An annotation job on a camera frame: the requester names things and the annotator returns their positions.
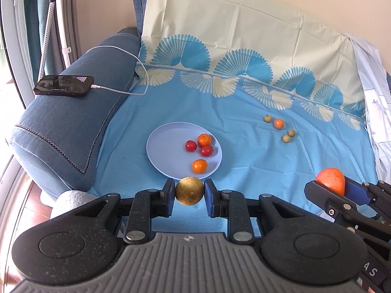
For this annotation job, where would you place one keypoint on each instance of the white rack pole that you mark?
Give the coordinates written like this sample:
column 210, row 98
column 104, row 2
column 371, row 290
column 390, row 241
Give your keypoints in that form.
column 62, row 15

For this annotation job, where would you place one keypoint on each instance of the blue denim sofa armrest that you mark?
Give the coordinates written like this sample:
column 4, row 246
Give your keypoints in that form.
column 61, row 134

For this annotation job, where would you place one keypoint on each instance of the light blue plate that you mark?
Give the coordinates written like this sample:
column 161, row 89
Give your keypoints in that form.
column 168, row 149

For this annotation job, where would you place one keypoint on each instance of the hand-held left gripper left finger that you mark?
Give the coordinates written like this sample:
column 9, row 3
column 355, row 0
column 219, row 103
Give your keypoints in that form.
column 168, row 196

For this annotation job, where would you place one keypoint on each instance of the pale blue white cloth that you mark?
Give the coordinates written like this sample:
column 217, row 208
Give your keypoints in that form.
column 374, row 97

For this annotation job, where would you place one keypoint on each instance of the red cherry tomato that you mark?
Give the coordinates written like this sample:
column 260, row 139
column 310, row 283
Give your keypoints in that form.
column 206, row 150
column 191, row 146

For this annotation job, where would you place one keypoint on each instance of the small orange kumquat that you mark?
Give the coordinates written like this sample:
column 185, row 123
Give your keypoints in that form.
column 331, row 179
column 279, row 123
column 199, row 166
column 204, row 140

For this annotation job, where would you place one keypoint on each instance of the grey round cushion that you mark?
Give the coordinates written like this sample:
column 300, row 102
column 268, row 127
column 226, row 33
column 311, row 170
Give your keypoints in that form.
column 69, row 203

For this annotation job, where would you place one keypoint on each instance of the black smartphone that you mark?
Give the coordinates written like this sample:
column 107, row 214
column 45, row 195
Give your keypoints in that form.
column 62, row 86

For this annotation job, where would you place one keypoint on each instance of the teal curtain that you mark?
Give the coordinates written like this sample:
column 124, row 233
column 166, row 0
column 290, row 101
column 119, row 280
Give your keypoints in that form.
column 33, row 12

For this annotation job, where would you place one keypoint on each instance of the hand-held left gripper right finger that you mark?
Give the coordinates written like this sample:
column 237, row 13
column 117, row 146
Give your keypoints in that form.
column 210, row 199

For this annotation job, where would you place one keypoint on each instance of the tan longan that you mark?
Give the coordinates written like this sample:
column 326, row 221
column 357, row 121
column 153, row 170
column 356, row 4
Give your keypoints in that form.
column 267, row 118
column 291, row 133
column 189, row 190
column 286, row 139

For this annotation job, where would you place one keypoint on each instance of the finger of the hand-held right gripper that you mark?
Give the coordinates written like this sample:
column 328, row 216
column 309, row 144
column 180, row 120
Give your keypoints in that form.
column 320, row 193
column 356, row 190

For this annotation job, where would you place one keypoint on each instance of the white dotted pole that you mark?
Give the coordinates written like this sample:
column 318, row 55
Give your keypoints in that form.
column 47, row 36

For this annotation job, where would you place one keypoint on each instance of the blue fan-print bed sheet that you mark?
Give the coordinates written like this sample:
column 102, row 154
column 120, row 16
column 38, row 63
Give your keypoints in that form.
column 244, row 94

